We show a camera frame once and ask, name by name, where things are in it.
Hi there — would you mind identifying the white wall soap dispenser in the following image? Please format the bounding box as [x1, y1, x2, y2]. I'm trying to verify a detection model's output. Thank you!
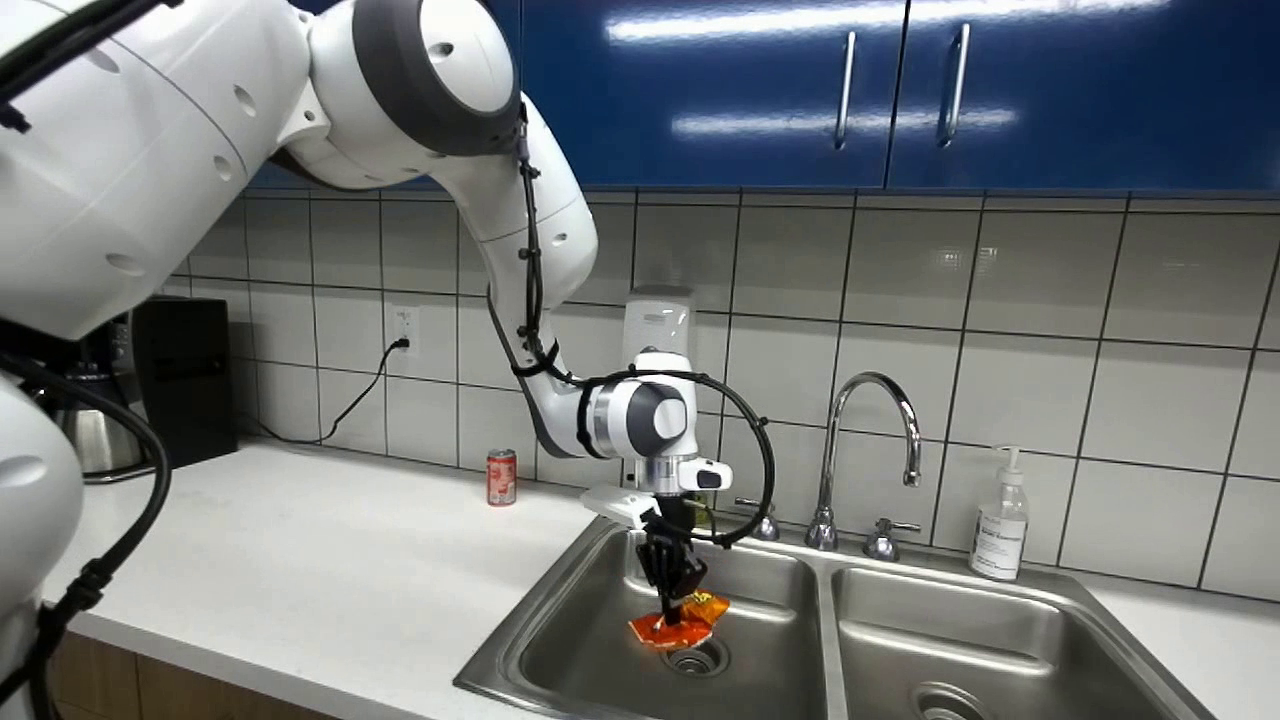
[619, 291, 696, 361]

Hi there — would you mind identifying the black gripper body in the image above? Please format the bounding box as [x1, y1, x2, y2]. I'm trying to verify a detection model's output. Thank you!
[640, 491, 705, 553]

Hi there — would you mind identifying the chrome gooseneck faucet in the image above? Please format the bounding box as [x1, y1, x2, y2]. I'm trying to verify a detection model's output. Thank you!
[745, 368, 928, 563]

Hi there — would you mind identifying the red soda can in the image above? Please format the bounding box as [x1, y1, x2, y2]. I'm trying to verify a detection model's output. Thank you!
[482, 445, 521, 514]

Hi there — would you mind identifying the silver and black kettle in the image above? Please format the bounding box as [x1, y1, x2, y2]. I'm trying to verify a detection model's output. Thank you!
[42, 315, 150, 483]

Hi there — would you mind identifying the stainless steel double sink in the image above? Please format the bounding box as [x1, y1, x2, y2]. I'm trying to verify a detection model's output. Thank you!
[452, 514, 1217, 720]

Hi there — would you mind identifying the black power cord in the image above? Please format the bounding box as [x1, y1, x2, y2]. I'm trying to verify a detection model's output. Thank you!
[243, 336, 410, 451]

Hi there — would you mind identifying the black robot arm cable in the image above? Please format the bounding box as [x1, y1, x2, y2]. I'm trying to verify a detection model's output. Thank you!
[482, 97, 778, 553]

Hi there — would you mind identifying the white wrist camera block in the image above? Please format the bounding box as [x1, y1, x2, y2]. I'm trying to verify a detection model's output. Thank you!
[649, 457, 736, 502]

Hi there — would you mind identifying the orange snack packet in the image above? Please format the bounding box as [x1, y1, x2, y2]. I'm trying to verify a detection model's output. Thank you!
[626, 589, 736, 656]

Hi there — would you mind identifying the wooden base cabinet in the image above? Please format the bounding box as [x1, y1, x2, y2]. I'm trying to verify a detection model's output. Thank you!
[35, 627, 352, 720]

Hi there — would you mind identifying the white wall power outlet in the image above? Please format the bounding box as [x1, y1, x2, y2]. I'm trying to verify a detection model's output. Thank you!
[380, 299, 418, 374]

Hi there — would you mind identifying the thick black corrugated hose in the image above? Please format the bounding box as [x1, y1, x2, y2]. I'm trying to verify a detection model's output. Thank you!
[0, 353, 176, 712]

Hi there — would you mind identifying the silver cabinet door handle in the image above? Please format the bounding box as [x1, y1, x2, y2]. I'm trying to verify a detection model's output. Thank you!
[941, 21, 974, 152]
[830, 27, 861, 152]

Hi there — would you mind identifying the clear soap pump bottle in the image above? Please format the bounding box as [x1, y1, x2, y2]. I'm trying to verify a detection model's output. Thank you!
[967, 445, 1030, 585]

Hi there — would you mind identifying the blue cabinet door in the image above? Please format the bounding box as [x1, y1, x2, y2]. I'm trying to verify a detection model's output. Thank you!
[512, 0, 902, 198]
[887, 0, 1280, 202]

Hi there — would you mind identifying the black box appliance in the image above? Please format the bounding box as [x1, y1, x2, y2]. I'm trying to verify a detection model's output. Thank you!
[132, 296, 239, 470]

